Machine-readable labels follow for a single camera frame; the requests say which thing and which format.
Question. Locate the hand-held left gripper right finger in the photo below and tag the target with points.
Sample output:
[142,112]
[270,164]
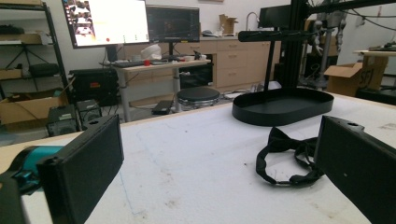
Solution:
[358,165]

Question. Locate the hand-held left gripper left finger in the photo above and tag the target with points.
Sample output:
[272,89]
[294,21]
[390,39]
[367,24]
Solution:
[82,169]

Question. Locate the black bow tie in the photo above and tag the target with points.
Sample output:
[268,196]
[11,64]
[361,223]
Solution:
[280,141]

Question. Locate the black stand with oval tray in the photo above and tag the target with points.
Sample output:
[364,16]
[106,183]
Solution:
[280,109]

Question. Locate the black electronic box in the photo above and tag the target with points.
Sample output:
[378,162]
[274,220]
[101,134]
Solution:
[62,119]
[88,110]

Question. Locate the large open cardboard box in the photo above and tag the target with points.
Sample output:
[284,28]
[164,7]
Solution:
[28,109]

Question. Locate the large black case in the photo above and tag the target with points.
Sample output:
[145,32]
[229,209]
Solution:
[93,85]

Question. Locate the printed cardboard box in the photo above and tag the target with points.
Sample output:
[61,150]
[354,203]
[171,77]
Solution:
[358,77]

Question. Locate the flat black device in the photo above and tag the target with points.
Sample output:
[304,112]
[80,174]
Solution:
[162,107]

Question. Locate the wooden side table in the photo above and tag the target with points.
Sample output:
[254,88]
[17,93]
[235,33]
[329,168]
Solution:
[373,53]

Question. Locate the black keyboard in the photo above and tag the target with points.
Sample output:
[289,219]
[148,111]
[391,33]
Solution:
[129,64]

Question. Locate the small red object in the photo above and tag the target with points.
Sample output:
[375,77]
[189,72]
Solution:
[147,62]

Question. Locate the light wooden standing desk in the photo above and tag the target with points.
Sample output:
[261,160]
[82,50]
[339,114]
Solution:
[165,66]

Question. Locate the black metal shelf rack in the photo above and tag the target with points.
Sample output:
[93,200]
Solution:
[53,37]

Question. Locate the white rounded object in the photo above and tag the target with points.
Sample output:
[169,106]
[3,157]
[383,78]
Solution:
[151,52]

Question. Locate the round black stool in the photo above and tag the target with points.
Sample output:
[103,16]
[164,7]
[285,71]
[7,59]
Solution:
[198,94]

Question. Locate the lit computer monitor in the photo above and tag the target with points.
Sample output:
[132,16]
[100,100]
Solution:
[118,21]

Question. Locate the light wooden cabinet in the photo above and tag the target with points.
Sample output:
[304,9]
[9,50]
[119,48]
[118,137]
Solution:
[236,62]

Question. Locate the small black monitor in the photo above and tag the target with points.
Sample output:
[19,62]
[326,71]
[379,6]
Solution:
[274,17]

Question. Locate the dark computer monitor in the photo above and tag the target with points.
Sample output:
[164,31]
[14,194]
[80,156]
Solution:
[172,23]

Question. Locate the metal faucet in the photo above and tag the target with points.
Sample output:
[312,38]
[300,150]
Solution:
[251,15]

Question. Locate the small open cardboard box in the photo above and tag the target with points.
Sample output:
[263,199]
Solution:
[228,25]

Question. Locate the black metal frame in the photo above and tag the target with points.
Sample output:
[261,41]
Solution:
[295,46]

